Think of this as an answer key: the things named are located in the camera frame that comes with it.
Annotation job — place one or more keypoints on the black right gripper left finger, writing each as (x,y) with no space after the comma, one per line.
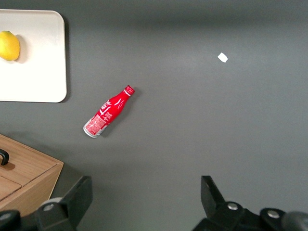
(72,207)

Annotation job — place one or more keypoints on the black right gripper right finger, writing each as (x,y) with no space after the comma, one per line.
(216,211)

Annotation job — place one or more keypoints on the red soda can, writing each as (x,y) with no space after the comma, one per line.
(108,113)

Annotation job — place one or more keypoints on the beige plastic tray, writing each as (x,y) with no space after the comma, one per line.
(38,72)

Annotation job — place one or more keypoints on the wooden drawer cabinet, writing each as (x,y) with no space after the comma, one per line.
(45,175)

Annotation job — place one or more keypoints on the wooden drawer front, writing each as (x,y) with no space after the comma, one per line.
(29,163)
(7,187)

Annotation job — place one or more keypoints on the small white paper scrap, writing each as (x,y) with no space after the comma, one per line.
(222,57)

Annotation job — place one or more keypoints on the yellow lemon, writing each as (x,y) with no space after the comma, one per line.
(8,45)

